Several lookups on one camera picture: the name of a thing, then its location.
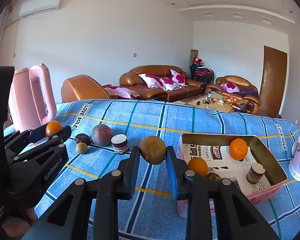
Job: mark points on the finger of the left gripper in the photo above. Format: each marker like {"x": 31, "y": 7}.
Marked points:
{"x": 34, "y": 150}
{"x": 16, "y": 141}

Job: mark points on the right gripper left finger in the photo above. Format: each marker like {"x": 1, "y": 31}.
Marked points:
{"x": 68, "y": 216}

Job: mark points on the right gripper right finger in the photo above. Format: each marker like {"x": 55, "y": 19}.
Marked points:
{"x": 236, "y": 217}

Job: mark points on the small dark passion fruit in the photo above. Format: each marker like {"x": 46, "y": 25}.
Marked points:
{"x": 82, "y": 137}

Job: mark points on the small brown kiwi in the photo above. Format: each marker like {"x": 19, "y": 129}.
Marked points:
{"x": 81, "y": 148}

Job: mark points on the wrinkled dark brown fruit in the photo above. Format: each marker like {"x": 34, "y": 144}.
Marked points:
{"x": 213, "y": 176}

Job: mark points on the large purple passion fruit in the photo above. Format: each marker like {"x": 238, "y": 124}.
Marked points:
{"x": 101, "y": 135}

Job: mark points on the sugarcane piece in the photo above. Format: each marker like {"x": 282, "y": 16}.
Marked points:
{"x": 255, "y": 173}
{"x": 119, "y": 143}

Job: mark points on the large orange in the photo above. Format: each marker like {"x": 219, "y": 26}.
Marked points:
{"x": 238, "y": 149}

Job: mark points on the person's hand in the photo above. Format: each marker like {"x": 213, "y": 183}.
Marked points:
{"x": 17, "y": 227}

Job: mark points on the pink electric kettle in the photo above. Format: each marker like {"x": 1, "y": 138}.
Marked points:
{"x": 31, "y": 101}

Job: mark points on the pink tin box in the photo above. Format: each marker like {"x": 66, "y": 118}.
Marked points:
{"x": 214, "y": 149}

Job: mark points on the brown leather three-seat sofa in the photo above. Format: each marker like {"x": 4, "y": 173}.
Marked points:
{"x": 132, "y": 81}

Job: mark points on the floral pillow left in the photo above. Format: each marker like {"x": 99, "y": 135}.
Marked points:
{"x": 151, "y": 81}

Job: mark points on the wooden coffee table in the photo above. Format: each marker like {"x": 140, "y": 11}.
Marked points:
{"x": 215, "y": 101}

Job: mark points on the floral pillow middle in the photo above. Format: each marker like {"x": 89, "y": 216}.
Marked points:
{"x": 168, "y": 84}

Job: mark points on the brown leather armchair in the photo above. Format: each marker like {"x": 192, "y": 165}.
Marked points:
{"x": 247, "y": 92}

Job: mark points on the floral pillow on armchair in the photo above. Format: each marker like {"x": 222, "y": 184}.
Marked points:
{"x": 229, "y": 87}

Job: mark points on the floral pillow right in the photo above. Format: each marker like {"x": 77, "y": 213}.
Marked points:
{"x": 178, "y": 78}

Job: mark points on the stacked dark chairs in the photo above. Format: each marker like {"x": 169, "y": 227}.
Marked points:
{"x": 202, "y": 74}

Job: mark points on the brown wooden door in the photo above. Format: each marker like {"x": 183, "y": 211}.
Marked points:
{"x": 273, "y": 81}

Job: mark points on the white wall air conditioner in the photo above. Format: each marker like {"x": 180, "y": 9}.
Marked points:
{"x": 38, "y": 6}

